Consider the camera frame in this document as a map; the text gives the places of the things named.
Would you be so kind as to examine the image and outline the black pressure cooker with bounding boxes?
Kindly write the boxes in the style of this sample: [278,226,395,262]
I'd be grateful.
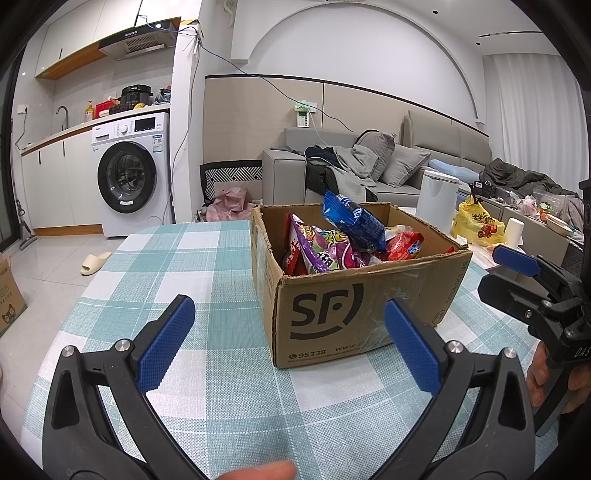
[121,84,154,108]

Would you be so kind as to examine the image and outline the black framed glass door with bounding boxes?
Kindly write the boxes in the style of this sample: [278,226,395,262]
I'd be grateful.
[0,69,19,250]

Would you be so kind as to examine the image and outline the yellow plastic bag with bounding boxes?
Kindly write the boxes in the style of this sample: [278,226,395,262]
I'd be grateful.
[451,195,506,243]

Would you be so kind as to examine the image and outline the light blue pillow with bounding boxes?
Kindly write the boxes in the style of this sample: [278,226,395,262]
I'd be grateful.
[428,159,481,183]

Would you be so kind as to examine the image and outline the brown cardboard box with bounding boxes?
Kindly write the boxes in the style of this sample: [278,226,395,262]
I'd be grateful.
[249,202,474,370]

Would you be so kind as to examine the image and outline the pile of clothes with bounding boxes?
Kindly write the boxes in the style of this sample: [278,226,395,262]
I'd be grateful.
[270,144,379,204]

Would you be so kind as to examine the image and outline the pink cloth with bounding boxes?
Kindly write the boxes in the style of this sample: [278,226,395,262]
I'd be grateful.
[206,187,259,222]

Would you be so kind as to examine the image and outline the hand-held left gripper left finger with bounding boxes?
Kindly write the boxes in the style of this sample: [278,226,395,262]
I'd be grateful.
[41,294,209,480]

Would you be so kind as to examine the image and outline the beige slipper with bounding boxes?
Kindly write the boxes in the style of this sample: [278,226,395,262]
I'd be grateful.
[81,251,113,276]

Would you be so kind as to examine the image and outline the grey sofa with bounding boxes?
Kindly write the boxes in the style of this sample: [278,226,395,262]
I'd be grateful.
[262,108,492,208]

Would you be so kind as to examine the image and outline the black white patterned basket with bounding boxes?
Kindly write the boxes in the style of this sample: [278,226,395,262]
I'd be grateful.
[199,159,264,204]

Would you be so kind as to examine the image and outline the teal checked tablecloth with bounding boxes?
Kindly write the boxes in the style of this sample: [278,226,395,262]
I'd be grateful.
[21,219,550,480]

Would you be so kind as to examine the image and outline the purple snack bag yellow letters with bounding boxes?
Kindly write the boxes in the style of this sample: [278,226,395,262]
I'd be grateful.
[288,212,375,273]

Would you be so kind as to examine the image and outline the range hood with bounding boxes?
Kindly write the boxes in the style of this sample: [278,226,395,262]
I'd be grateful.
[98,17,182,61]

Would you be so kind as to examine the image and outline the white wall cabinet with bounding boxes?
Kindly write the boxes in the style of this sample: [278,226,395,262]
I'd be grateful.
[34,0,204,79]

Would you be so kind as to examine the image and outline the light grey pillow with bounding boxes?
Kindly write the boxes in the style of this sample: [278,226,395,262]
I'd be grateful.
[381,144,431,188]

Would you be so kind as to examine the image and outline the white trash bin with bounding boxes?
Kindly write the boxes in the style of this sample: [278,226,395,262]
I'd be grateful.
[416,170,460,234]

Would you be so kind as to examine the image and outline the coffee table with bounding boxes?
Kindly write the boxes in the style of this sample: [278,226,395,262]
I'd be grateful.
[443,185,587,282]

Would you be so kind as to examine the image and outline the cardboard box with cat print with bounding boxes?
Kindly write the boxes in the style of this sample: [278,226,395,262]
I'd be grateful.
[0,254,27,337]

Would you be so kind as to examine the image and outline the blue snack packet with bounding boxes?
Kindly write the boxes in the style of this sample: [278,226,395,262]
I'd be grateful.
[322,189,387,252]

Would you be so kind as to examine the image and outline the red chips bag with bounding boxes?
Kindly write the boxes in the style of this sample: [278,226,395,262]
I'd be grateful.
[383,231,426,261]

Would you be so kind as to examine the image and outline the dark blanket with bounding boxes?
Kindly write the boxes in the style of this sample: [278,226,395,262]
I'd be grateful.
[480,158,585,217]

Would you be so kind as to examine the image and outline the white bowl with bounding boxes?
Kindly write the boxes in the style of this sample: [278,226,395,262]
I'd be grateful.
[545,215,575,236]

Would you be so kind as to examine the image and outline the dark grey pillow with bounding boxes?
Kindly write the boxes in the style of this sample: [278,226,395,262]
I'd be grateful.
[353,129,397,181]

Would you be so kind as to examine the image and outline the white paper roll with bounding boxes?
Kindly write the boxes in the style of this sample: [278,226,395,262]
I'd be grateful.
[505,217,526,250]

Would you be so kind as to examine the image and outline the white kitchen base cabinet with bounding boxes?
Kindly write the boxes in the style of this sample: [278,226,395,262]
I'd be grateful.
[21,122,105,229]

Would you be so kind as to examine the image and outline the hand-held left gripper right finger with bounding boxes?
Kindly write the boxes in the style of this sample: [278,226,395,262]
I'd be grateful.
[369,298,539,480]

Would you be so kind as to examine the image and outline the floor mop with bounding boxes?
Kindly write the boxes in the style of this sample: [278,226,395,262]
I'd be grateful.
[11,124,38,250]

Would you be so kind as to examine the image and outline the person's right hand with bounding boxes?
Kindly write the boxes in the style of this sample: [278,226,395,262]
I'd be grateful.
[525,344,591,416]

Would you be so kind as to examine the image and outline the green white wall device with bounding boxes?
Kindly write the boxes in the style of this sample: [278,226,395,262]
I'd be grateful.
[293,99,317,127]

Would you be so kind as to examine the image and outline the white washing machine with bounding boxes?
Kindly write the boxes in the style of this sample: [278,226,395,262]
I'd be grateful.
[90,112,172,238]

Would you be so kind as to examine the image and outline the person's left hand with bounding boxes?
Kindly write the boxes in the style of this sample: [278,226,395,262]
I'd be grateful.
[217,460,297,480]

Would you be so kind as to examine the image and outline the white curtain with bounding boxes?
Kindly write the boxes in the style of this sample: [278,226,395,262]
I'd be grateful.
[482,53,585,195]

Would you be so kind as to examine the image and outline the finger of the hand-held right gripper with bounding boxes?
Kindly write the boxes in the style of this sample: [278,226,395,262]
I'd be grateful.
[492,244,579,302]
[477,273,574,341]

